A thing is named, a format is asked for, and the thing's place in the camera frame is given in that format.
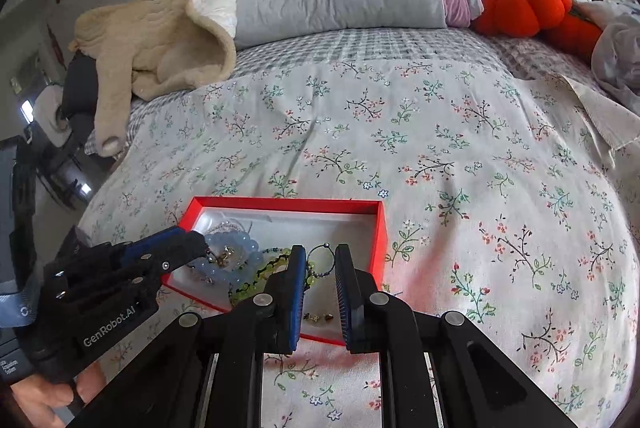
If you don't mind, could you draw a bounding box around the person's left hand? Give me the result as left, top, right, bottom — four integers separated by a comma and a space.
10, 363, 108, 428

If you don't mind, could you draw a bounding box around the blue bead bracelet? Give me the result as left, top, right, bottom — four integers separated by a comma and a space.
187, 231, 263, 281

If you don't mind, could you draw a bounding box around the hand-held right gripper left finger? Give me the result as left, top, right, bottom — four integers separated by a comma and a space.
95, 244, 308, 428

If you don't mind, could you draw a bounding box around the black chair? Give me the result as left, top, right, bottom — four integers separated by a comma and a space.
27, 123, 93, 209

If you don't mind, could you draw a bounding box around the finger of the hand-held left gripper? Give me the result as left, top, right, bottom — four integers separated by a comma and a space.
150, 251, 208, 288
122, 227, 208, 269

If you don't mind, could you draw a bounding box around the green bead black cord bracelet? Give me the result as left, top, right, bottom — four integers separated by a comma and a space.
227, 248, 318, 306

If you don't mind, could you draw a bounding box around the orange pumpkin plush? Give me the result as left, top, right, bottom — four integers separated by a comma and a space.
472, 0, 606, 59

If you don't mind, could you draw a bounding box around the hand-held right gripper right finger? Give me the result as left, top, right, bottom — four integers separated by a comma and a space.
334, 243, 578, 428

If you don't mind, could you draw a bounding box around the beige fabric sheet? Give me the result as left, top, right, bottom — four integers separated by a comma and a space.
562, 76, 640, 154

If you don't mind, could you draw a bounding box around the white cloth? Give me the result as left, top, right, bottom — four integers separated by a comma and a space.
35, 86, 76, 149

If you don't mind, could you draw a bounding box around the beige fleece jacket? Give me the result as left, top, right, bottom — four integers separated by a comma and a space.
67, 0, 273, 156

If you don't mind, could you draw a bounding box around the grey white duvet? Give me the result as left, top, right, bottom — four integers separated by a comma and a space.
590, 3, 640, 115

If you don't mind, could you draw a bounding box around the silver bead bracelet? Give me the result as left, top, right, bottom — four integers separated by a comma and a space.
205, 221, 251, 237

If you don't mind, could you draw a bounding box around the dark grey cloth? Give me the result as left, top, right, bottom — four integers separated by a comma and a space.
60, 53, 103, 119

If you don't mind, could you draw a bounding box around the floral bed cover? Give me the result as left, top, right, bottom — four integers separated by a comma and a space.
77, 58, 640, 428

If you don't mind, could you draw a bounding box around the silver ring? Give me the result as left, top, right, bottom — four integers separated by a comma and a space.
306, 242, 337, 281

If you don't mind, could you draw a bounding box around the red cardboard box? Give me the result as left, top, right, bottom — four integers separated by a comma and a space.
161, 195, 388, 348

